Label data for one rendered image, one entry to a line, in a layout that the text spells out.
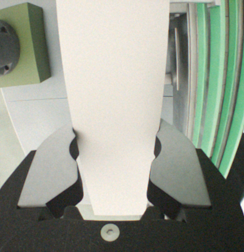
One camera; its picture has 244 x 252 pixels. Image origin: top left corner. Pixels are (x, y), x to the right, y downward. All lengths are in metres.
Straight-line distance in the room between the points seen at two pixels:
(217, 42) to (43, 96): 0.49
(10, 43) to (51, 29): 0.13
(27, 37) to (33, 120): 0.30
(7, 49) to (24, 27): 0.07
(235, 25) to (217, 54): 0.10
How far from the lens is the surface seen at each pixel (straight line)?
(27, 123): 0.62
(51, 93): 0.52
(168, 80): 0.47
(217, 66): 0.29
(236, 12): 0.38
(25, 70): 0.45
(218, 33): 0.29
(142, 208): 0.19
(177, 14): 0.35
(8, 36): 0.43
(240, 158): 0.61
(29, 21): 0.44
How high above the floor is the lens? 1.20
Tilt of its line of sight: 60 degrees down
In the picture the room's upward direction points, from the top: 179 degrees clockwise
